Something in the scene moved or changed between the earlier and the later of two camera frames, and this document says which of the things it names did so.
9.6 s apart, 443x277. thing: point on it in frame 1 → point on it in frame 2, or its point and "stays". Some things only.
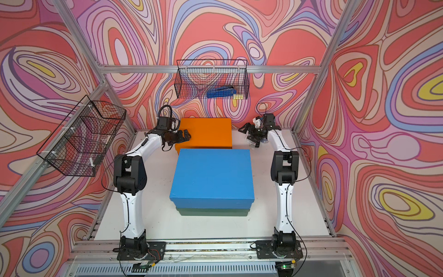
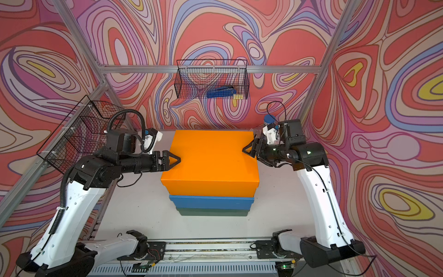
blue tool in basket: x=225 y=91 stays
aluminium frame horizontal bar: x=212 y=69 stays
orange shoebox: x=206 y=133 → x=213 y=163
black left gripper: x=180 y=138 → x=165 y=165
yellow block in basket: x=237 y=96 stays
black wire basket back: x=212 y=79 stays
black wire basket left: x=77 y=147 stays
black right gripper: x=247 y=125 → x=255 y=144
